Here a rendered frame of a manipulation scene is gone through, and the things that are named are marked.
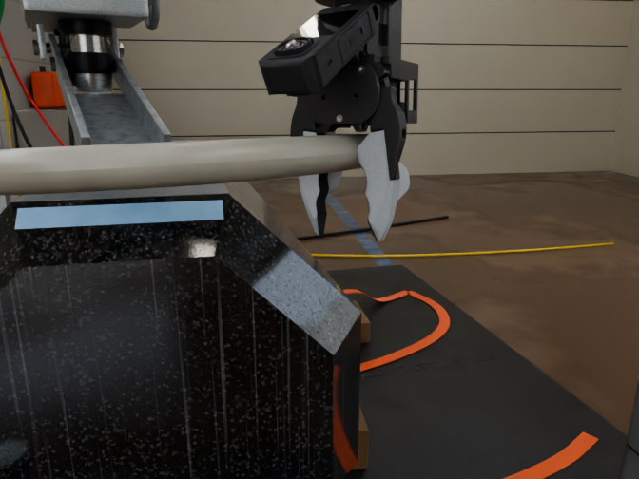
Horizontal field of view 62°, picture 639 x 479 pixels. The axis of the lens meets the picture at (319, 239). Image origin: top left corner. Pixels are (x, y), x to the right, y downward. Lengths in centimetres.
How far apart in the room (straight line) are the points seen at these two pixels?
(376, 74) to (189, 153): 16
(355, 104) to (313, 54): 9
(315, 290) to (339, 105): 56
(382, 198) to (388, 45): 14
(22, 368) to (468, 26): 625
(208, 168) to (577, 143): 719
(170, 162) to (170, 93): 589
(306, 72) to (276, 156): 6
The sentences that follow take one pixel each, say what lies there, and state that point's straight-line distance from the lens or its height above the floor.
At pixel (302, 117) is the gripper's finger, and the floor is 97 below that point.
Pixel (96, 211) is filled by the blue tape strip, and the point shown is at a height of 81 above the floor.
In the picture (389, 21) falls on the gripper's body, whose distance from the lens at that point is 50.
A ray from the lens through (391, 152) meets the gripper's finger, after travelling 43.
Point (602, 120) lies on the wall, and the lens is 763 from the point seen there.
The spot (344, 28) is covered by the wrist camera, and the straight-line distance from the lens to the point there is 41.
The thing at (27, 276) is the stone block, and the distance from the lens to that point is 90.
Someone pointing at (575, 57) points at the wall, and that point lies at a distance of 737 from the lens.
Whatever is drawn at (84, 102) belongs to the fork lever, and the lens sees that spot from 111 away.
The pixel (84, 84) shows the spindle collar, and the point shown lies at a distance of 121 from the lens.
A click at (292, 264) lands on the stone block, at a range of 95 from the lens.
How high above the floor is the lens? 100
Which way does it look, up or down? 16 degrees down
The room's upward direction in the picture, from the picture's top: straight up
